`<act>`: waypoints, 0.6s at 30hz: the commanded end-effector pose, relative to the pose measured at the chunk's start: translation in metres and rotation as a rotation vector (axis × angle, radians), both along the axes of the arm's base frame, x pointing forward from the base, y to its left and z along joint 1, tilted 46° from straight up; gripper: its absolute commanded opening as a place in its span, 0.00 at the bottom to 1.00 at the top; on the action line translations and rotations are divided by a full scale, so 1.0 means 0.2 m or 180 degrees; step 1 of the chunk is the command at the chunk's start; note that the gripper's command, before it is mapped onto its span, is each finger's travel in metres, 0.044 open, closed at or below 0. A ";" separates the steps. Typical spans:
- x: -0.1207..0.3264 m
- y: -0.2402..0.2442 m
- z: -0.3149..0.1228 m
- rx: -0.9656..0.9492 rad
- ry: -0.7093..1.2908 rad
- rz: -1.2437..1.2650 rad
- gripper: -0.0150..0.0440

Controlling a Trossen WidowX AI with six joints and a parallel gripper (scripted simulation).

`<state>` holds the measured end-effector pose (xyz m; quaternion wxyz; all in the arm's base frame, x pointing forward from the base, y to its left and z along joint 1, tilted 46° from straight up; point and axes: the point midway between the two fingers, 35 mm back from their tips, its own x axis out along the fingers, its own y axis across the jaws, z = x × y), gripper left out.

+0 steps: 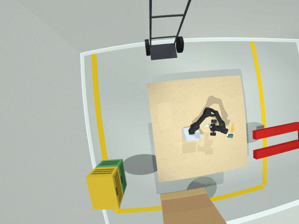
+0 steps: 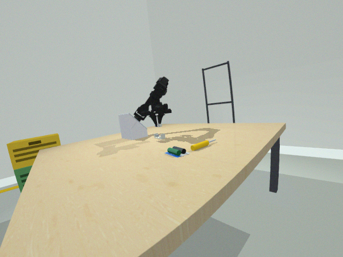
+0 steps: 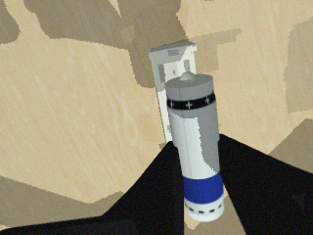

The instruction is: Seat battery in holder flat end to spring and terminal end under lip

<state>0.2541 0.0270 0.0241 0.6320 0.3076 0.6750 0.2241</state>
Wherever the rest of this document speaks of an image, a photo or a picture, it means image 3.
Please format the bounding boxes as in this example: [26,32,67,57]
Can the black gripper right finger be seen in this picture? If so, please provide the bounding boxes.
[217,133,313,235]

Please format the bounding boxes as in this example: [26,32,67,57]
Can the grey battery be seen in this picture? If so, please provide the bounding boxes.
[164,71,224,221]

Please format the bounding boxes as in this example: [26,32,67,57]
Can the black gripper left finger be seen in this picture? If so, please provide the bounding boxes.
[0,141,184,235]

